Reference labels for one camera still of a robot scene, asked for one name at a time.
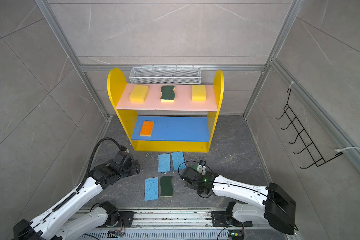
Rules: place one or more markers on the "blue sponge upper left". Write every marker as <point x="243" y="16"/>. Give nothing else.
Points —
<point x="164" y="163"/>

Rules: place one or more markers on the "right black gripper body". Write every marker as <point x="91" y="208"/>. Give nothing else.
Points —
<point x="197" y="189"/>

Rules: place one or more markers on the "black wire hook rack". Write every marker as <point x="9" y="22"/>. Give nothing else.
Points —
<point x="303" y="136"/>

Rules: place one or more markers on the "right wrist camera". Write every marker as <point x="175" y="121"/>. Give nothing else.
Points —
<point x="202" y="165"/>

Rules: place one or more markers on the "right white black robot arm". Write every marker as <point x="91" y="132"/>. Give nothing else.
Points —
<point x="250" y="205"/>

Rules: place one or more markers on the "dark green sponge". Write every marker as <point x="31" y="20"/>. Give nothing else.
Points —
<point x="166" y="187"/>
<point x="168" y="94"/>

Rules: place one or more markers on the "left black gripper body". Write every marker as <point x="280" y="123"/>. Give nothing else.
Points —
<point x="133" y="168"/>

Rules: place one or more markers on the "blue sponge upper right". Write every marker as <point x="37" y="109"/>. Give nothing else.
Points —
<point x="178" y="161"/>

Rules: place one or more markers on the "white wire mesh basket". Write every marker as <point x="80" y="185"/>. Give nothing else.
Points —
<point x="166" y="75"/>

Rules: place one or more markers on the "orange sponge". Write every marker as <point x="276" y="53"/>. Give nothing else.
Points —
<point x="147" y="128"/>

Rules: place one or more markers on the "yellow sponge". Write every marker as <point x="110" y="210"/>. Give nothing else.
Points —
<point x="139" y="94"/>
<point x="199" y="93"/>

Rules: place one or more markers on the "blue sponge lower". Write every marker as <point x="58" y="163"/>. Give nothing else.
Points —
<point x="151" y="189"/>

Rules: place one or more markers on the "blue sponge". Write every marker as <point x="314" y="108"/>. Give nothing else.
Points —
<point x="164" y="163"/>
<point x="178" y="161"/>
<point x="151" y="189"/>

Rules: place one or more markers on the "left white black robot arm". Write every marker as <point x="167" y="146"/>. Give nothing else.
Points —
<point x="55" y="223"/>

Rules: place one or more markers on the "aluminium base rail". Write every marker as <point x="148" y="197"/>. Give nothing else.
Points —
<point x="181" y="225"/>

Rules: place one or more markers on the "yellow pink blue shelf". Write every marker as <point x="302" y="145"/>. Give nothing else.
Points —
<point x="183" y="125"/>

